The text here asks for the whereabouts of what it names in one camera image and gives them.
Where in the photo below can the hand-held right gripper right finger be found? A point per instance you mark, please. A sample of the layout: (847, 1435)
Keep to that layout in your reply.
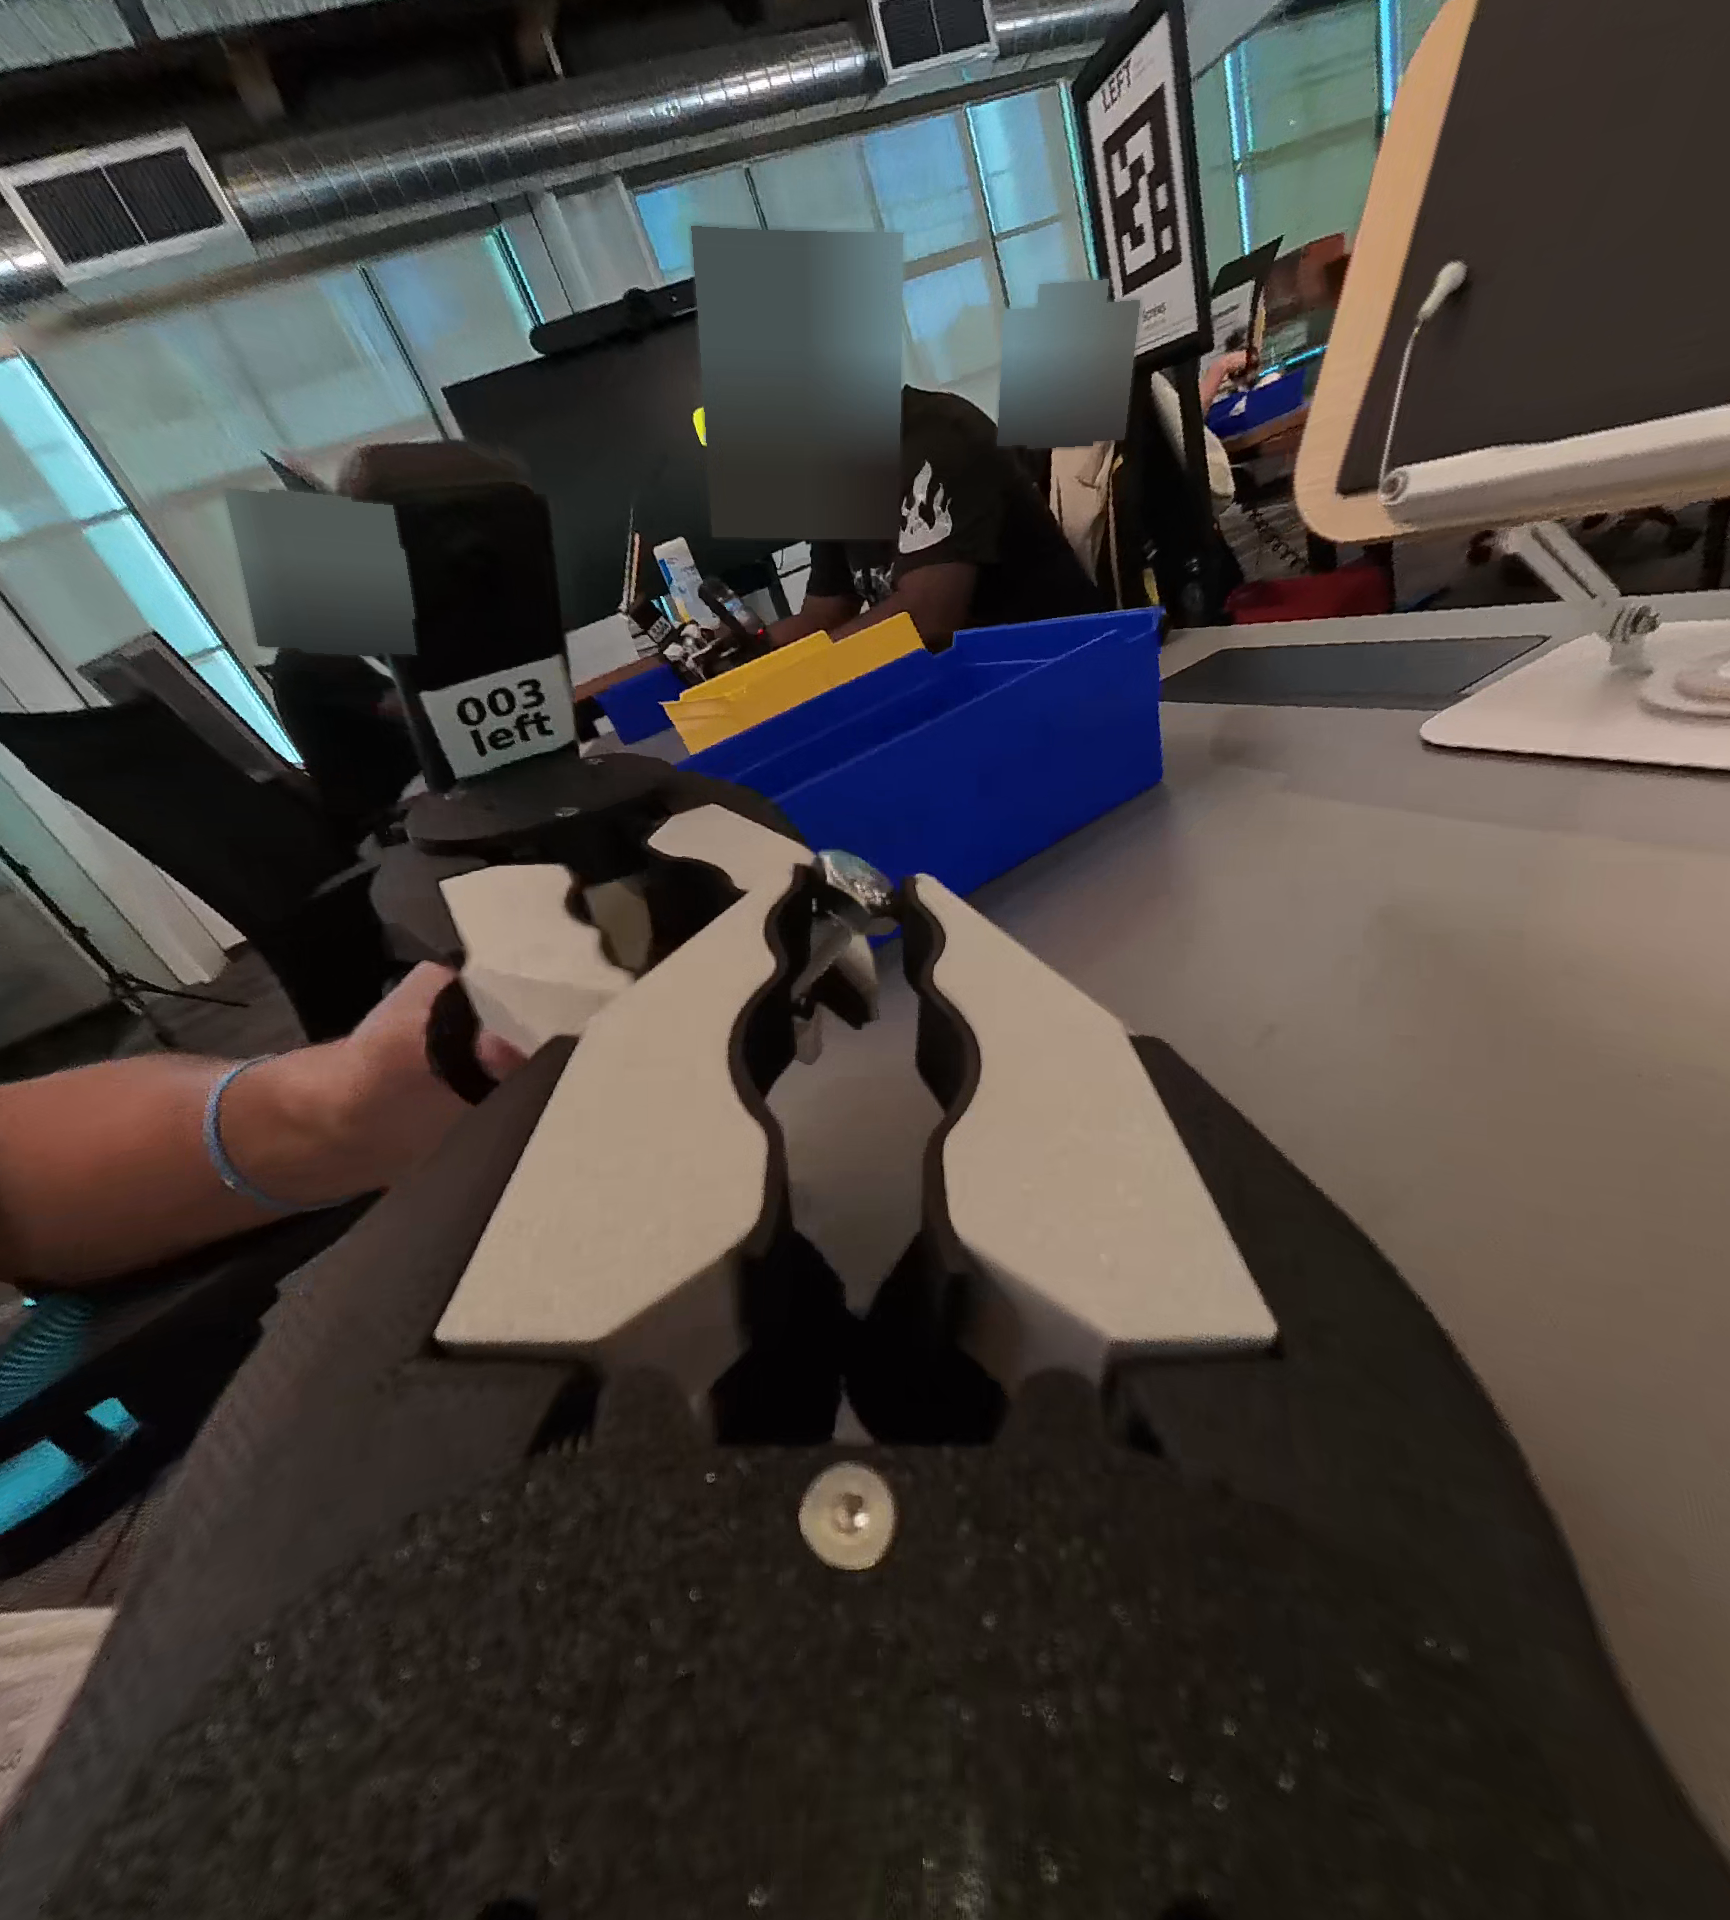
(1091, 1201)

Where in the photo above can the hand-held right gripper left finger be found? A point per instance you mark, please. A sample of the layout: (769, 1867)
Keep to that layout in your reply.
(625, 1201)

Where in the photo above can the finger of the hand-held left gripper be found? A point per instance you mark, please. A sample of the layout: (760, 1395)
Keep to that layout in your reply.
(709, 870)
(529, 960)

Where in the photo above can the small shiny metal part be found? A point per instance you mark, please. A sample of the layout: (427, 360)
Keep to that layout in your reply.
(856, 883)

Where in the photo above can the person's left forearm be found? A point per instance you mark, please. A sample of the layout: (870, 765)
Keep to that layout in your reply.
(70, 1170)

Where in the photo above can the person's left hand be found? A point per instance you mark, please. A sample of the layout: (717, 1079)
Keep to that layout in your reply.
(400, 1034)

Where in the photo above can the black monitor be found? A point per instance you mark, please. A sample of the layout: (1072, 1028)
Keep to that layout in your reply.
(565, 451)

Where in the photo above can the small blue plastic bin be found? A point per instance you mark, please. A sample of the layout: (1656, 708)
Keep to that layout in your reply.
(640, 703)

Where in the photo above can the white bottle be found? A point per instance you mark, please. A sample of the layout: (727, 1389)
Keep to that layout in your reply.
(679, 579)

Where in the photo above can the yellow plastic bin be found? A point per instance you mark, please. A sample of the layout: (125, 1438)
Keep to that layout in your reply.
(791, 683)

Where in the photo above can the large blue plastic bin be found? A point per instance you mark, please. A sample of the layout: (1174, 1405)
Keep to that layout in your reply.
(955, 765)

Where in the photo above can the blue wristband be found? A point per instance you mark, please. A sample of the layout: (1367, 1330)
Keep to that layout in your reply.
(223, 1140)

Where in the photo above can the large white ceiling vent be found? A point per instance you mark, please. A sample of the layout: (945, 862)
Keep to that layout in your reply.
(123, 202)

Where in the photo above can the dark grey desk mat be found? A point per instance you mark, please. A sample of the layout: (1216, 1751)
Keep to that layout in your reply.
(1345, 669)

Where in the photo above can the blue and black chair part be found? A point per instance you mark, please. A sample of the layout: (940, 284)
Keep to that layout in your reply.
(11, 1395)

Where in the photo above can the red bag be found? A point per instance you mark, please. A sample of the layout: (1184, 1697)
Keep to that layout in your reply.
(1309, 593)

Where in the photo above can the white pad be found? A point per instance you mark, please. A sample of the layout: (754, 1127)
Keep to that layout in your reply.
(1525, 720)

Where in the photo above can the small white ceiling vent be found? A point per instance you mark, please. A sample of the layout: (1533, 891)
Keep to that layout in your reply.
(935, 30)

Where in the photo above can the printed marker sign stand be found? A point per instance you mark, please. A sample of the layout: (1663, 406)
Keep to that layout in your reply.
(1150, 165)

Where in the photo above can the black board with wooden rim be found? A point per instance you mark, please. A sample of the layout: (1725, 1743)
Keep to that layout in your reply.
(1600, 225)

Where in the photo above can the silver air duct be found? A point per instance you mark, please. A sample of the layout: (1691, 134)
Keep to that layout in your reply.
(535, 134)

